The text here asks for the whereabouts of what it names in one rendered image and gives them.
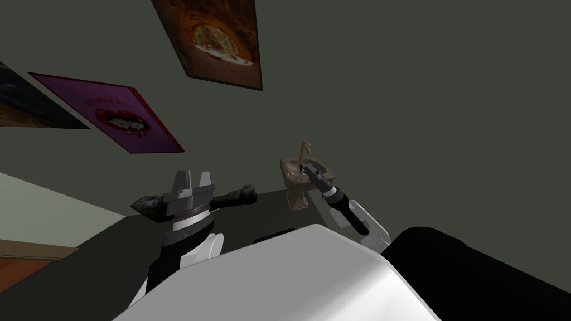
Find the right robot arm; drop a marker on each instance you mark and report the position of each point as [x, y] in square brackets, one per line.
[473, 276]

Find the brown pedestal basin with tap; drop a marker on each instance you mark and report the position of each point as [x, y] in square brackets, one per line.
[295, 178]

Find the purple wall picture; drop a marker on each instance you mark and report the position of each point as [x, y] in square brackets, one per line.
[120, 118]

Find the dark wall picture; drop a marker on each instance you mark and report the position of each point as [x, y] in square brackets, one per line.
[26, 107]

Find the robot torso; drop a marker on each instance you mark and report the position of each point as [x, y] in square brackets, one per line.
[285, 281]

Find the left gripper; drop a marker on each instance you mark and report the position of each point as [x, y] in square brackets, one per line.
[187, 200]

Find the long black lumpy object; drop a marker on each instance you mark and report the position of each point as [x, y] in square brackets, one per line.
[232, 197]

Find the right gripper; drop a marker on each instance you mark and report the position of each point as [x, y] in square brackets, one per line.
[319, 178]

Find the orange wall picture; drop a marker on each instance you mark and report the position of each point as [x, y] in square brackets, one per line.
[214, 40]

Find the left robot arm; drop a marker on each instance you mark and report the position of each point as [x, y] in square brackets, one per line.
[171, 261]

